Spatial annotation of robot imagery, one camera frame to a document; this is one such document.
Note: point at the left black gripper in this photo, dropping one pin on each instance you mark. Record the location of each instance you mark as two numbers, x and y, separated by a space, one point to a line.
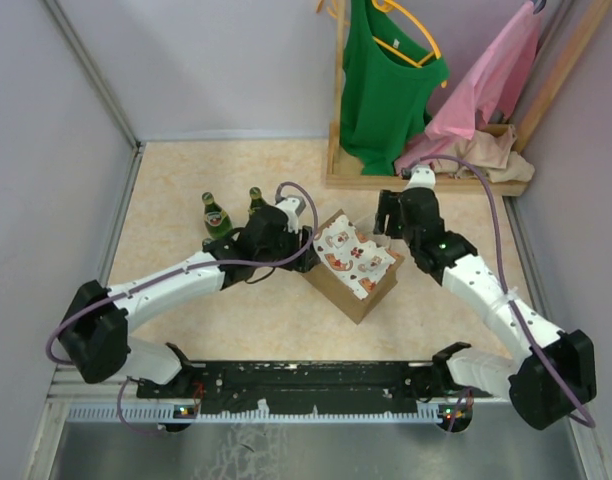
305 246

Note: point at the beige crumpled cloth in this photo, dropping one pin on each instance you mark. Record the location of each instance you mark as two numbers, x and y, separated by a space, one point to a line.
491 154

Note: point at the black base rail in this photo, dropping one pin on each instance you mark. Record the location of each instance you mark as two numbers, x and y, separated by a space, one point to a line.
287 388

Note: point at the green tank top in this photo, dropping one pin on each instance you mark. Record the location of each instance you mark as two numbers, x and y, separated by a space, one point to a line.
389 79

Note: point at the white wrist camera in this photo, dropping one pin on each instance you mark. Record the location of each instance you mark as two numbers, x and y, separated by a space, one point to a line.
419 176
292 206

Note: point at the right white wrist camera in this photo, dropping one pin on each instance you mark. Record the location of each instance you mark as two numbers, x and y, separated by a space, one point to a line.
419 176

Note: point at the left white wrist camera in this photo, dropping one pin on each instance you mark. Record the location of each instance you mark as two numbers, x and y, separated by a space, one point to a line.
292 206

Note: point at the green bottle yellow label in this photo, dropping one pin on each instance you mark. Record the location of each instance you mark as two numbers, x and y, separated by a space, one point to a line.
256 200

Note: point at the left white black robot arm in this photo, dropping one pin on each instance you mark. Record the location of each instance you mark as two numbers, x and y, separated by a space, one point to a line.
96 332

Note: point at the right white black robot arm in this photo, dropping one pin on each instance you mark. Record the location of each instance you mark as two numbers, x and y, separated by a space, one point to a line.
549 373

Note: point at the aluminium frame rail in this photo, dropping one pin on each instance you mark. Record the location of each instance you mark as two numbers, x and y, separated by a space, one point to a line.
116 400

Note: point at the green bottle red label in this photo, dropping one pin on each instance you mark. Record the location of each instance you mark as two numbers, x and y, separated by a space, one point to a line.
217 221

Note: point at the pink shirt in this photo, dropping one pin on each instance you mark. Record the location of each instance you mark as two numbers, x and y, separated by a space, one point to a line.
494 83

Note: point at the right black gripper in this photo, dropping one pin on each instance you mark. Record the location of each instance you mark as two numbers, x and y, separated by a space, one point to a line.
393 214

